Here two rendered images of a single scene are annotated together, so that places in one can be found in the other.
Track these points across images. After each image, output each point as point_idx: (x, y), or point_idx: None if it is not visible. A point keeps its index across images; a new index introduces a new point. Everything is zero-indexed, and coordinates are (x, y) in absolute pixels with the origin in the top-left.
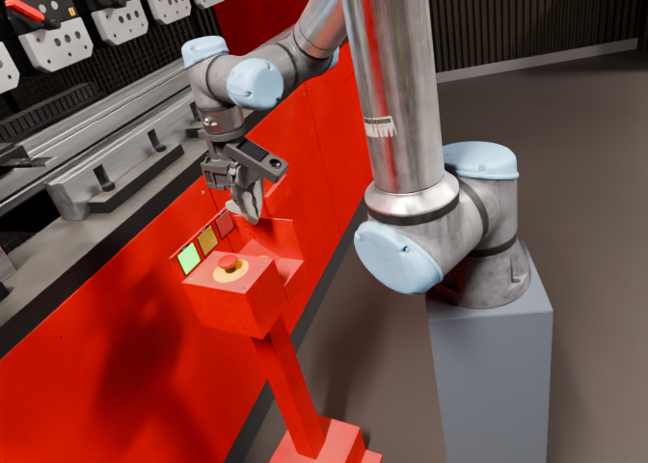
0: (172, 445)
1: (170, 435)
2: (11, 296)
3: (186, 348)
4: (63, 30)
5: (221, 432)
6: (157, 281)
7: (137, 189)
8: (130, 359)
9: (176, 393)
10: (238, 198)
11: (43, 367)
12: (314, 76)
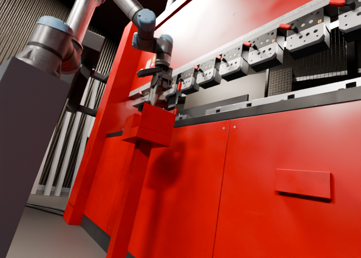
0: (151, 213)
1: (152, 208)
2: None
3: (174, 187)
4: (231, 62)
5: (158, 254)
6: (183, 148)
7: None
8: (164, 163)
9: (163, 198)
10: (149, 89)
11: None
12: (141, 30)
